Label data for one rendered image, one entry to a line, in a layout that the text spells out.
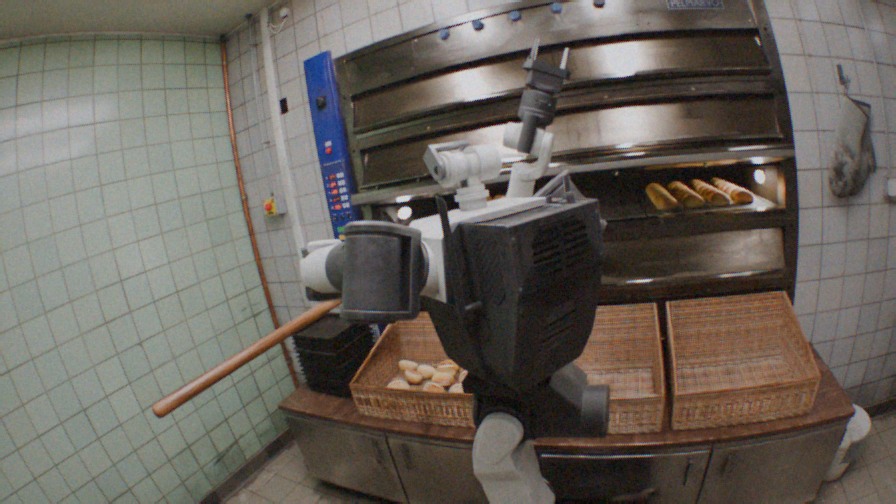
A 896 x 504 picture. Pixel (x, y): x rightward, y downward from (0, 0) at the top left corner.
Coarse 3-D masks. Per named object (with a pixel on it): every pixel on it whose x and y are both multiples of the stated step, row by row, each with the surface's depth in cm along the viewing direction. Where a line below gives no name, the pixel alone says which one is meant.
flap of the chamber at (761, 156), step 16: (624, 160) 126; (640, 160) 124; (656, 160) 121; (672, 160) 119; (688, 160) 116; (704, 160) 114; (720, 160) 113; (736, 160) 113; (752, 160) 113; (768, 160) 112; (544, 176) 138; (576, 176) 145; (592, 176) 149; (400, 192) 161; (416, 192) 158; (432, 192) 158; (448, 192) 165
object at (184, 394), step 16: (320, 304) 102; (336, 304) 106; (304, 320) 94; (272, 336) 85; (288, 336) 89; (240, 352) 77; (256, 352) 79; (224, 368) 71; (192, 384) 64; (208, 384) 67; (160, 400) 57; (176, 400) 59; (160, 416) 55
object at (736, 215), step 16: (752, 208) 126; (768, 208) 121; (784, 208) 116; (608, 224) 147; (624, 224) 145; (640, 224) 142; (656, 224) 140; (672, 224) 137; (688, 224) 135; (704, 224) 132
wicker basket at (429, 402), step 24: (384, 336) 179; (408, 336) 190; (432, 336) 185; (384, 360) 177; (408, 360) 190; (432, 360) 185; (360, 384) 152; (384, 384) 176; (408, 384) 175; (360, 408) 155; (384, 408) 150; (408, 408) 145; (432, 408) 153; (456, 408) 137
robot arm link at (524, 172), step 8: (544, 136) 94; (552, 136) 94; (544, 144) 93; (552, 144) 96; (544, 152) 94; (544, 160) 95; (512, 168) 102; (520, 168) 102; (528, 168) 102; (536, 168) 98; (544, 168) 97; (512, 176) 103; (520, 176) 101; (528, 176) 100; (536, 176) 99
